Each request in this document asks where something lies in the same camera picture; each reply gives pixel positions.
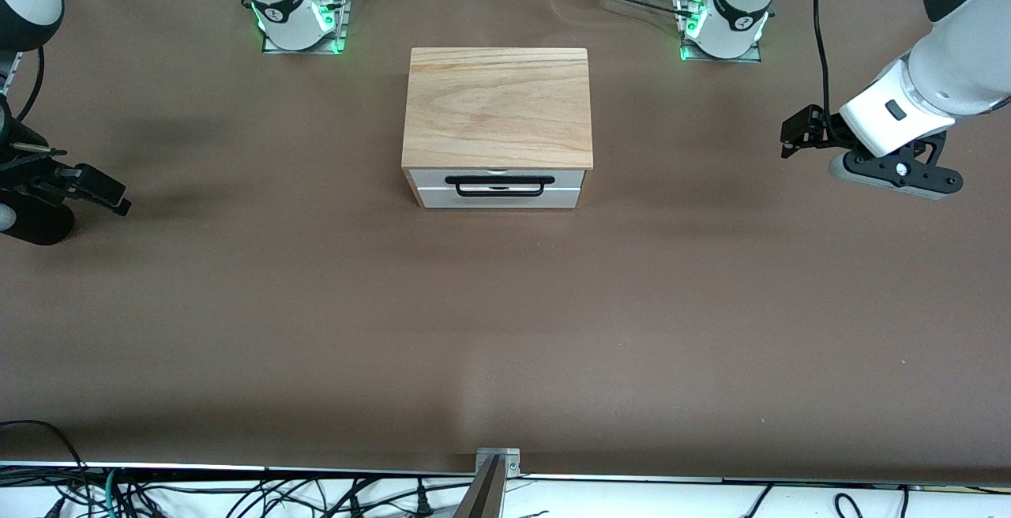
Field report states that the black metal drawer handle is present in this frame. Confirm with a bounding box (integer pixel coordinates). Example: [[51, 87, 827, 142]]
[[445, 175, 554, 198]]

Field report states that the wooden drawer cabinet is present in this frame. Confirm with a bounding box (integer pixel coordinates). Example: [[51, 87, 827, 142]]
[[401, 47, 595, 211]]

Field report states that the white drawer front with notch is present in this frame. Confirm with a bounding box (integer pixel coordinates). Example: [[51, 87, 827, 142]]
[[414, 186, 584, 210]]

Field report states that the brown table cover sheet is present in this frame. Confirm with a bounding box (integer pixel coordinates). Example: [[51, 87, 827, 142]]
[[0, 0, 1011, 484]]

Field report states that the aluminium table edge strip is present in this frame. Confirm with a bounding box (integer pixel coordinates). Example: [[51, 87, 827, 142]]
[[0, 460, 1011, 497]]

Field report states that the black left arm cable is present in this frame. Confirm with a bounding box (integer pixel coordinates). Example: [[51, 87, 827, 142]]
[[813, 0, 840, 133]]

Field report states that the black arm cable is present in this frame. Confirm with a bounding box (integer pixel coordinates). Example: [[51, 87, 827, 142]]
[[813, 0, 840, 133], [14, 44, 46, 126]]

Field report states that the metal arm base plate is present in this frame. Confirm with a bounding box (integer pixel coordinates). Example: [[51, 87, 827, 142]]
[[678, 0, 764, 66], [261, 0, 351, 55]]

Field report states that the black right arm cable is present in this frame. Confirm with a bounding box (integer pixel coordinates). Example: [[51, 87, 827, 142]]
[[14, 44, 46, 126]]

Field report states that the black looped floor cable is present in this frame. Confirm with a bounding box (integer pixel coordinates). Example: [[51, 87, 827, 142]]
[[0, 420, 89, 491]]

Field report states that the teal floor cable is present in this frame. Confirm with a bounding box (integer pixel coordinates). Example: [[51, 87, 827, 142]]
[[101, 469, 131, 518]]

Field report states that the silver mounting bracket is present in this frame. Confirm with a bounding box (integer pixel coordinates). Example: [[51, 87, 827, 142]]
[[475, 448, 523, 479]]

